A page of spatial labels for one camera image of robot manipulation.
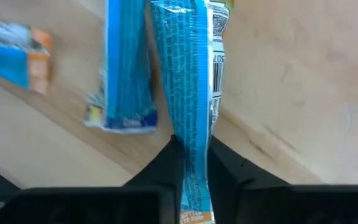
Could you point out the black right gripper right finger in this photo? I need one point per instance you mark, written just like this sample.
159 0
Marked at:
235 169

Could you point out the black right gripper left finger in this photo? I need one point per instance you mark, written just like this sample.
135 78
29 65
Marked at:
163 168

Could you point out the blue granola bar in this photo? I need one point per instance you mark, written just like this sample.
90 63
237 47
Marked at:
8 59
182 77

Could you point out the green dark snack bag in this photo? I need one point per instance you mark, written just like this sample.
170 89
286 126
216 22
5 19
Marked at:
126 62

